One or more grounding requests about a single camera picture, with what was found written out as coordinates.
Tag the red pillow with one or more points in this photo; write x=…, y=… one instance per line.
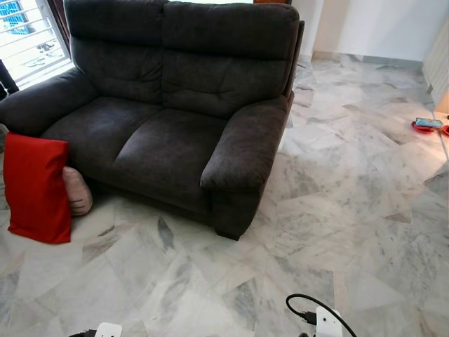
x=35, y=189

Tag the red dish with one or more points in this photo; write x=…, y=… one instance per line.
x=421, y=130

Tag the blue phone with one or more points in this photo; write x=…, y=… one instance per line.
x=429, y=123

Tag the white louvred cabinet door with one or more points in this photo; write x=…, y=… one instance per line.
x=436, y=63

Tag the dark grey two-seat sofa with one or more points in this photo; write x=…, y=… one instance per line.
x=168, y=133

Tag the brown curtain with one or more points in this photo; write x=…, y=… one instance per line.
x=57, y=21

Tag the window with white grille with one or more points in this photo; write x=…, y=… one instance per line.
x=31, y=49

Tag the blue teal structure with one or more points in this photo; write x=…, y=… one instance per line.
x=10, y=14

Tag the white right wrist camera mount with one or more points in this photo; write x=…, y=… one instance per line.
x=327, y=324

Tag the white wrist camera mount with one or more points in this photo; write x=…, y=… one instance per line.
x=327, y=324
x=109, y=330

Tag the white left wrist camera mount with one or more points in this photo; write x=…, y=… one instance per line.
x=109, y=330

